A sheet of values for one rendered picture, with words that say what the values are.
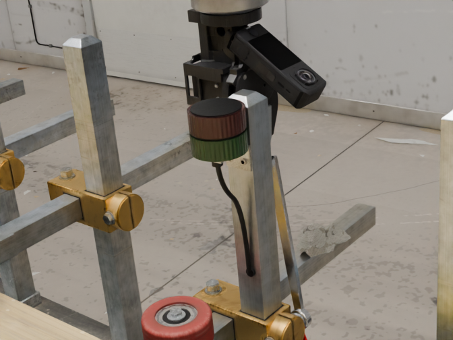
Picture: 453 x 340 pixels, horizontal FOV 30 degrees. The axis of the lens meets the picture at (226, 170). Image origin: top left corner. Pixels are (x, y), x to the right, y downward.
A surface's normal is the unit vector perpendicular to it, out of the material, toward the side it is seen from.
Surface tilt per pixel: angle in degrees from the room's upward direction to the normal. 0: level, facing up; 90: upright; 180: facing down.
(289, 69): 32
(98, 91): 90
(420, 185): 0
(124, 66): 90
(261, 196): 90
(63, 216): 90
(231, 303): 0
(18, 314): 0
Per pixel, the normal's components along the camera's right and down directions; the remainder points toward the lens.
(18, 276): 0.77, 0.20
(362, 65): -0.58, 0.38
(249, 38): 0.33, -0.66
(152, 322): -0.08, -0.91
